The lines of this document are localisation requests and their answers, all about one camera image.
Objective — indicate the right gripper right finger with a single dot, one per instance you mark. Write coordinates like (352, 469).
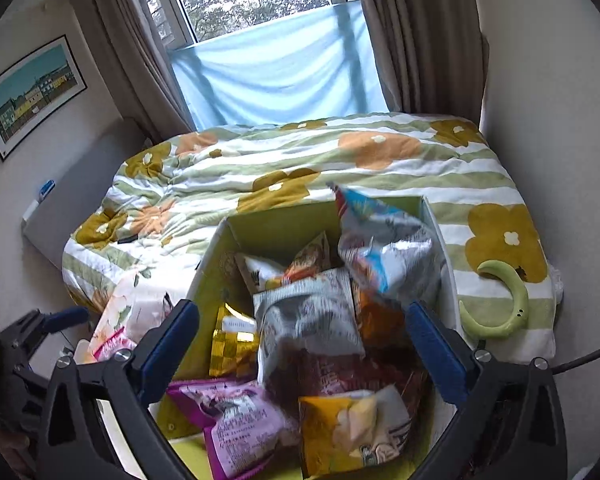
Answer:
(508, 421)

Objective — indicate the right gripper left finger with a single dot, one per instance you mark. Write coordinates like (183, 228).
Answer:
(73, 442)

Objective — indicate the orange snack bag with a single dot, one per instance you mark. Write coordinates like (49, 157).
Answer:
(379, 323)

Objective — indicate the purple snack bag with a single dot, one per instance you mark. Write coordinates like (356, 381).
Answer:
(241, 424)

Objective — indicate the brown potato chip bag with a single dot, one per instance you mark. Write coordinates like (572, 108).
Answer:
(352, 431)

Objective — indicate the gold foil snack bag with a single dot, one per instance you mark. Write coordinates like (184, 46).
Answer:
(235, 344)

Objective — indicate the silver blue snack bag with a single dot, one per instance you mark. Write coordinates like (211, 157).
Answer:
(388, 251)

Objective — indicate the dark cookie snack bag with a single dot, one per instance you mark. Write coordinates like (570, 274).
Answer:
(310, 345)

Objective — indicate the white sticks snack bag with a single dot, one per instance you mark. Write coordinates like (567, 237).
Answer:
(261, 274)

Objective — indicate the pink snack bag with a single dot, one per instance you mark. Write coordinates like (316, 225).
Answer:
(117, 341)

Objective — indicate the green crescent plush toy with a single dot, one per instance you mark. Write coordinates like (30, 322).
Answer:
(499, 317)

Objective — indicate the white object on headboard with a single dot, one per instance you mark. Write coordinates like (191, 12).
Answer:
(26, 216)

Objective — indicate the black phone on bed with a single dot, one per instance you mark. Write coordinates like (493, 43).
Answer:
(127, 239)

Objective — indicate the blue object on headboard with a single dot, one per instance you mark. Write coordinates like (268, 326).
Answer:
(45, 190)

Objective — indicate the grey bed headboard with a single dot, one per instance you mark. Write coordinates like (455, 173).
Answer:
(79, 191)

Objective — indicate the green cardboard box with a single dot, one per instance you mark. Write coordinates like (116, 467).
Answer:
(279, 234)

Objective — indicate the floral striped duvet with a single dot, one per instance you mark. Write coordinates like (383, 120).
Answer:
(175, 194)

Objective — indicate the framed harbour picture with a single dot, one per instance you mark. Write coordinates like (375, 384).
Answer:
(34, 88)

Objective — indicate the left brown curtain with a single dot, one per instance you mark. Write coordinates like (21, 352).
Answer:
(132, 61)

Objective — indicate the brown curtain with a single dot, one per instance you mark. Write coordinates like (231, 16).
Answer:
(132, 61)
(430, 55)

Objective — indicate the light blue window cloth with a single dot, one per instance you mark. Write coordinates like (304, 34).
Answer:
(309, 65)

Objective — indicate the right brown curtain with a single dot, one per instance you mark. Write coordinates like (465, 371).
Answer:
(430, 55)

